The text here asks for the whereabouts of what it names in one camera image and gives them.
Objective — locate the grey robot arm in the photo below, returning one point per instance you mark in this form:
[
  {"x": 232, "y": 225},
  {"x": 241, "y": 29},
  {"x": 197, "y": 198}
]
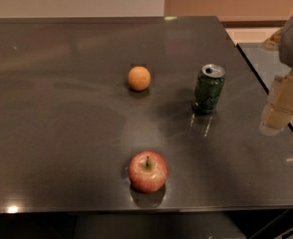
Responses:
[{"x": 285, "y": 46}]

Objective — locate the orange fruit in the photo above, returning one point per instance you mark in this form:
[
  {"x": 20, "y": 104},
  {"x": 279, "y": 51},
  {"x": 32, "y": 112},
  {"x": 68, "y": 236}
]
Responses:
[{"x": 139, "y": 78}]

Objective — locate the grey side table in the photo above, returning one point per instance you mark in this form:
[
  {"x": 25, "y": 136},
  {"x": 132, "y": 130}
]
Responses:
[{"x": 266, "y": 66}]

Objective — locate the red apple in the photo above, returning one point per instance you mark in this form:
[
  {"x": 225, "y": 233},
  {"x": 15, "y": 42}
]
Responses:
[{"x": 147, "y": 172}]

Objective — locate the green soda can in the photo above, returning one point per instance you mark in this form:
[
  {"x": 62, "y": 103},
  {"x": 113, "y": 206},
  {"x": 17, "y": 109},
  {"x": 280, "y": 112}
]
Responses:
[{"x": 209, "y": 84}]

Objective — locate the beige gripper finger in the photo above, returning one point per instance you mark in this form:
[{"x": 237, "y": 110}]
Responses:
[{"x": 279, "y": 109}]

